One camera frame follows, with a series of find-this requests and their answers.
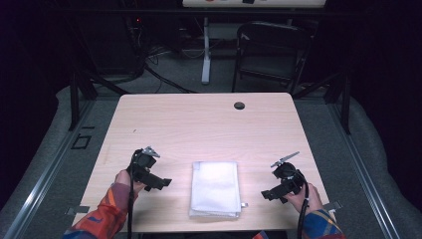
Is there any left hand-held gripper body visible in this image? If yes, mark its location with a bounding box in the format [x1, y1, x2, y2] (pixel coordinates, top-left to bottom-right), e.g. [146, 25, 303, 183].
[131, 145, 161, 184]

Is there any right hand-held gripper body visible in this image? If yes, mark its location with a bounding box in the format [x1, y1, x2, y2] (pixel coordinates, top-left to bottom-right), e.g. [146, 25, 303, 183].
[270, 150, 307, 197]

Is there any white towel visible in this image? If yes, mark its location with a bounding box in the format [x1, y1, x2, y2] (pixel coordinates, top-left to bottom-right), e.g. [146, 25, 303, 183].
[188, 160, 249, 219]

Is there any person's right hand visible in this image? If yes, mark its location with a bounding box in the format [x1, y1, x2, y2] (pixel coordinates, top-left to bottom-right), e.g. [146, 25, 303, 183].
[283, 182, 323, 215]

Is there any person's left hand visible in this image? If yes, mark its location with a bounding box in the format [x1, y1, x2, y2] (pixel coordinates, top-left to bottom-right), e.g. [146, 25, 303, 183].
[113, 169, 147, 197]

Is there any grey tape piece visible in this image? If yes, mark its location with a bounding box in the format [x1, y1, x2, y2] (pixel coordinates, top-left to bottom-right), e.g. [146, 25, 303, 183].
[322, 200, 343, 213]
[65, 205, 91, 216]

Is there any white desk leg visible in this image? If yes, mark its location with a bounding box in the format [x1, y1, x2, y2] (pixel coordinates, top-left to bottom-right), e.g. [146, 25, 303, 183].
[200, 16, 213, 86]

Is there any dark computer tower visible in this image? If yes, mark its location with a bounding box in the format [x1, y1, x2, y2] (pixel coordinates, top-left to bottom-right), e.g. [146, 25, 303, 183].
[79, 13, 144, 77]

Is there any black folding chair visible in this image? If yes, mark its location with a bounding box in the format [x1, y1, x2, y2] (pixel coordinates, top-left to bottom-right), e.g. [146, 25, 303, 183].
[231, 21, 315, 96]

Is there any right hand-held gripper cable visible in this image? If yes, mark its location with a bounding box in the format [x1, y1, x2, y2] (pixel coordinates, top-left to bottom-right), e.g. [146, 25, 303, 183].
[292, 168, 311, 239]

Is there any hand-held gripper cable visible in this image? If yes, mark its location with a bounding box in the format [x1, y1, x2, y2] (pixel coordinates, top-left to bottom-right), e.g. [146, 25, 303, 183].
[292, 168, 311, 239]
[126, 148, 144, 239]

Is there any left hand-held gripper cable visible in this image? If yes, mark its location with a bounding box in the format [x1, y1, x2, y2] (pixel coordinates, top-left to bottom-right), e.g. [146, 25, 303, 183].
[126, 148, 144, 239]

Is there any grey metal floor rail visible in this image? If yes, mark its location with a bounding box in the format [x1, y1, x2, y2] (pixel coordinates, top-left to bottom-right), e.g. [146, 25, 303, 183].
[325, 99, 403, 239]
[0, 99, 98, 239]

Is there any black floor cable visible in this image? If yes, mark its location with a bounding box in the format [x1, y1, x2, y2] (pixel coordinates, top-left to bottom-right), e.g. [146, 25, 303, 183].
[144, 64, 200, 95]

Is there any black metal stand frame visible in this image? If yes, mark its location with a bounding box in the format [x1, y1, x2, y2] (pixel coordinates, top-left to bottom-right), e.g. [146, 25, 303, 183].
[67, 64, 131, 132]
[292, 68, 352, 135]

